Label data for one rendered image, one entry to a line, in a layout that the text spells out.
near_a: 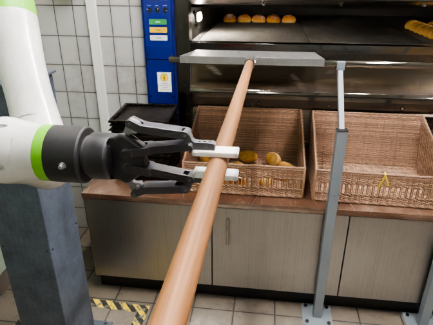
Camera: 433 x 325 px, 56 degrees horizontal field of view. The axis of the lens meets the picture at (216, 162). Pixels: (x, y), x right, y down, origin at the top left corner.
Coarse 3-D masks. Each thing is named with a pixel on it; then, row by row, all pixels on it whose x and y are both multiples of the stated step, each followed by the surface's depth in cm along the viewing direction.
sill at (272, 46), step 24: (192, 48) 209; (216, 48) 207; (240, 48) 206; (264, 48) 204; (288, 48) 203; (312, 48) 201; (336, 48) 200; (360, 48) 198; (384, 48) 197; (408, 48) 196; (432, 48) 194
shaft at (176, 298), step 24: (240, 96) 97; (216, 144) 67; (216, 168) 58; (216, 192) 52; (192, 216) 46; (192, 240) 41; (192, 264) 38; (168, 288) 35; (192, 288) 36; (168, 312) 32
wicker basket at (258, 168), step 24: (216, 120) 220; (240, 120) 218; (264, 120) 217; (288, 120) 215; (240, 144) 220; (264, 144) 218; (288, 144) 217; (192, 168) 184; (240, 168) 181; (264, 168) 179; (288, 168) 178; (240, 192) 186; (264, 192) 184; (288, 192) 182
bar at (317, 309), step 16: (336, 64) 167; (352, 64) 166; (368, 64) 165; (384, 64) 164; (400, 64) 164; (416, 64) 163; (432, 64) 162; (336, 128) 157; (336, 144) 157; (336, 160) 160; (336, 176) 163; (336, 192) 166; (336, 208) 169; (320, 256) 181; (320, 272) 183; (432, 272) 177; (320, 288) 187; (432, 288) 179; (304, 304) 201; (320, 304) 191; (432, 304) 183; (304, 320) 193; (320, 320) 193; (416, 320) 192; (432, 320) 193
